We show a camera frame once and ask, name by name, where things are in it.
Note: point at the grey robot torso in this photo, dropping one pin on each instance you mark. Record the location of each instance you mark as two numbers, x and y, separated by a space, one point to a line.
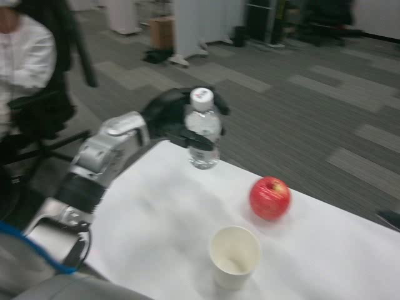
62 287

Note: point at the black mesh office chair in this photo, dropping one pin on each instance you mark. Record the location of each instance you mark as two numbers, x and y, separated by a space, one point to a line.
331 22

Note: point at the black computer tower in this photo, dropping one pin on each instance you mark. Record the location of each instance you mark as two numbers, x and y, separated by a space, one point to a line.
257 22

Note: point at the red apple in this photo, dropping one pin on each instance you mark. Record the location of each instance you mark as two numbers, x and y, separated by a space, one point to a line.
270 200

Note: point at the white rolling cabinet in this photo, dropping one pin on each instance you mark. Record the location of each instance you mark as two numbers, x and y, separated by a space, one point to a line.
123 15

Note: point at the plain white partition panel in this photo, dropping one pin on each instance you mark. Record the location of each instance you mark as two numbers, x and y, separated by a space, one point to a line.
218 18

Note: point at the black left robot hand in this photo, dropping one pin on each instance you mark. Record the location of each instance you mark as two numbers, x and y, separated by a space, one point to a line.
165 115

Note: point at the brown cardboard box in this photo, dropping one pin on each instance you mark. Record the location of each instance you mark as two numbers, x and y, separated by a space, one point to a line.
162 32

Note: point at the white paper cup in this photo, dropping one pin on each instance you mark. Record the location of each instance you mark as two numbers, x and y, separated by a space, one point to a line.
234 250

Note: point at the clear plastic water bottle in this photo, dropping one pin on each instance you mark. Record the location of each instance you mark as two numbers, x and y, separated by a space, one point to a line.
203 122

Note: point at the black bag on floor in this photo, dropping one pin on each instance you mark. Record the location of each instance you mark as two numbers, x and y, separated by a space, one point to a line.
157 55

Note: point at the black jacket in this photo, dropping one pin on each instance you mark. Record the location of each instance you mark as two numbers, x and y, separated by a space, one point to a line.
81 47

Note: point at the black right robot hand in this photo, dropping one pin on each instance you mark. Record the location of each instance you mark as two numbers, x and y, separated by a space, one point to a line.
390 218

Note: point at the black trash bin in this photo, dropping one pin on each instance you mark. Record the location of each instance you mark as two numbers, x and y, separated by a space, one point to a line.
240 37

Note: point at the person in white shirt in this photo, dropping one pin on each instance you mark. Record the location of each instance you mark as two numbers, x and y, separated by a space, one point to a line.
22 56

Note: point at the white partition panel with sign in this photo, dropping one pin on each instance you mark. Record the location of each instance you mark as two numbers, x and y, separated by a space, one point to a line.
187 28

